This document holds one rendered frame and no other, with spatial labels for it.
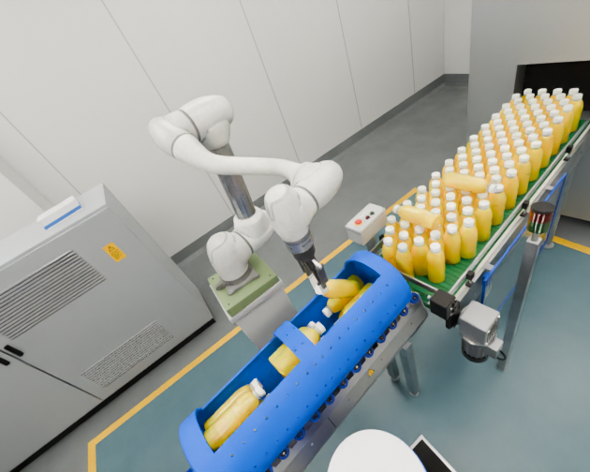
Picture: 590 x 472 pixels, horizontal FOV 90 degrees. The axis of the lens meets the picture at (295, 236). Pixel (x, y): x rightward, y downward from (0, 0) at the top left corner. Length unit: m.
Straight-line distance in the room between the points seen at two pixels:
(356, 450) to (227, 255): 0.89
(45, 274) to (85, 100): 1.63
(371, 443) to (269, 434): 0.30
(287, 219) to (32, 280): 1.93
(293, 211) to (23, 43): 2.90
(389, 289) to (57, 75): 3.07
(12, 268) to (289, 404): 1.89
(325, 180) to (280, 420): 0.72
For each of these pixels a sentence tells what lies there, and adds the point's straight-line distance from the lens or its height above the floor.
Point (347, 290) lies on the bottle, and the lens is 1.15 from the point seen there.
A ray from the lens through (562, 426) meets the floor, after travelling 2.25.
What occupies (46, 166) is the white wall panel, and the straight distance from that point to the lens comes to 3.48.
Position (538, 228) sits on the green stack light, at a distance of 1.31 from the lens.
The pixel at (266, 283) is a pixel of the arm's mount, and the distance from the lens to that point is 1.48.
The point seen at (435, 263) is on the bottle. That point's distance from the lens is 1.36.
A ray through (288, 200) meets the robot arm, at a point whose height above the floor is 1.66.
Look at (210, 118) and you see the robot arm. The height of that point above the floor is 1.81.
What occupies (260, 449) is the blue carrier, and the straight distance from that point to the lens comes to 1.04.
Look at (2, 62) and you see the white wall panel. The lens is 3.41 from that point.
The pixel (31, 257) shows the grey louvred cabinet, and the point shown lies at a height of 1.40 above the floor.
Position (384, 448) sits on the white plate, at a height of 1.04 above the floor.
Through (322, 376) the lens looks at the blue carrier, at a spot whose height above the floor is 1.16.
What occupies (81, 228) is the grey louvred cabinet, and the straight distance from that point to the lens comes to 2.28.
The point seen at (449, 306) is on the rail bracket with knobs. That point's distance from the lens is 1.29.
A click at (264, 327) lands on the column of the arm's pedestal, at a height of 0.78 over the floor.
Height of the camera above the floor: 2.08
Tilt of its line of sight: 39 degrees down
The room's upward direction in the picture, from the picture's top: 25 degrees counter-clockwise
